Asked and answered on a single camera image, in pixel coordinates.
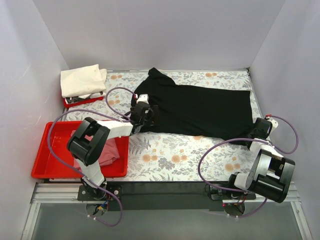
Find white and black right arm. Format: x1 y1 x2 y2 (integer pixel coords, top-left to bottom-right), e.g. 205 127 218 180
226 114 296 203

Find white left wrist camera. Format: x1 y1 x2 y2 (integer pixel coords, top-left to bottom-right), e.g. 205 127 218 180
136 94 149 104

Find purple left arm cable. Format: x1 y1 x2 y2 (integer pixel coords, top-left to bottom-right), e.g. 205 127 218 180
47 86 140 227

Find floral patterned table mat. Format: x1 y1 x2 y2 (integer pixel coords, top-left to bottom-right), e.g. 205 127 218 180
64 71 255 182

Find pink t-shirt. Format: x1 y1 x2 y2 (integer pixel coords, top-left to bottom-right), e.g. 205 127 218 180
70 129 120 172

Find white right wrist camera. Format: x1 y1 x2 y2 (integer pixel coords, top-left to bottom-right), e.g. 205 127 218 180
265 114 279 129

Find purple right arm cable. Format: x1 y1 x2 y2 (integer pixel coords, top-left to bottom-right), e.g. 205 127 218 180
197 114 300 219

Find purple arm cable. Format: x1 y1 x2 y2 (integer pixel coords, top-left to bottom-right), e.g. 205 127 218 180
47 86 140 227
197 114 300 219

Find aluminium frame rail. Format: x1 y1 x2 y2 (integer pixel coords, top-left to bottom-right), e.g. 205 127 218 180
31 182 301 203

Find folded black white striped t-shirt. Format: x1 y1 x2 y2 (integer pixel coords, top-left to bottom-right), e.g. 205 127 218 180
64 91 106 104

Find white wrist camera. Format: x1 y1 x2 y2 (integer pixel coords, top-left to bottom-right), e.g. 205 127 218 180
136 94 149 104
265 114 279 129

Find large red plastic tray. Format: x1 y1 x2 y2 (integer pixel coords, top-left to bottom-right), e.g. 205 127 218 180
31 121 129 179

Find small red tray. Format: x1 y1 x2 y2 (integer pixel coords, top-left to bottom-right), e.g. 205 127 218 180
63 96 104 108

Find folded cream white t-shirt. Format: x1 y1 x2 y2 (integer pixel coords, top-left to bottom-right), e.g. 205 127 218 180
60 64 107 98

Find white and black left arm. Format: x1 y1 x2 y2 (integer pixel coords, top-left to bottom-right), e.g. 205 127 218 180
66 101 159 200

